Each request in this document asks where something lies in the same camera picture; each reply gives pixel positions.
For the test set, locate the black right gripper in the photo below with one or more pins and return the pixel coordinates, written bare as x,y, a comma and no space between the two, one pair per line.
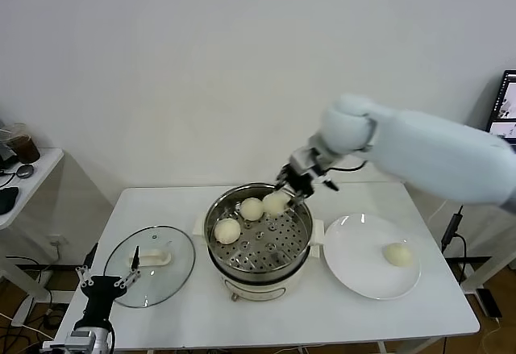
300,184

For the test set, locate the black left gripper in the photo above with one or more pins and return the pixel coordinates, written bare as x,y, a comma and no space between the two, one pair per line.
98,289

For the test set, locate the white steamed baozi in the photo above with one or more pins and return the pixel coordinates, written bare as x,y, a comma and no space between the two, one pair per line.
398,255
275,205
252,209
227,231

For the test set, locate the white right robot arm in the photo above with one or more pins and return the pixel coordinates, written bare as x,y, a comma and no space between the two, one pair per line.
423,148

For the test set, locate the stainless steel steamer pot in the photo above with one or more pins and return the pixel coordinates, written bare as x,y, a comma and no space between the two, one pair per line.
282,245

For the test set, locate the white round plate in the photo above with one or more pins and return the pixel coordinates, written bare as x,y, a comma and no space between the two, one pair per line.
363,265

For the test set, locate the white side desk with cup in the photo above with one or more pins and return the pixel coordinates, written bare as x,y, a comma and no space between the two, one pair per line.
44,168

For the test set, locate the black pouch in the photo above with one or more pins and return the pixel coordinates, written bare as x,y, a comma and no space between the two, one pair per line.
8,201

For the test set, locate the plastic cup of brown drink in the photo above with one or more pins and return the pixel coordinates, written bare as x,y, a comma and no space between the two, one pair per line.
26,148

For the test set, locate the dark tablet screen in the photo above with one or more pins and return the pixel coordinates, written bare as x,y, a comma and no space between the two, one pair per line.
5,156

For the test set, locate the black laptop power adapter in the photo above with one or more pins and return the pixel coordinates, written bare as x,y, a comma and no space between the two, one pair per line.
451,231

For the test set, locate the black floor power strip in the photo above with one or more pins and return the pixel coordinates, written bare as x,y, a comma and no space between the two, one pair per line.
489,303

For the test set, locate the open black laptop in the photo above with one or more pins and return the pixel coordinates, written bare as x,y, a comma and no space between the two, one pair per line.
504,100

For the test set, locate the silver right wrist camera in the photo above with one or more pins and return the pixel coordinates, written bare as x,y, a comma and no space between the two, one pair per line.
302,160

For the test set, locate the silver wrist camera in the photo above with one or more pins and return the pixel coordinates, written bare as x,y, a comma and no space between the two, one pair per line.
302,160
86,340

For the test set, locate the white wall socket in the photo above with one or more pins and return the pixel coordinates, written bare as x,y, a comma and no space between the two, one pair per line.
57,242

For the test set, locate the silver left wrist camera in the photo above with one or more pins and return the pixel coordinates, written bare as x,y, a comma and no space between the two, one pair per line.
86,340

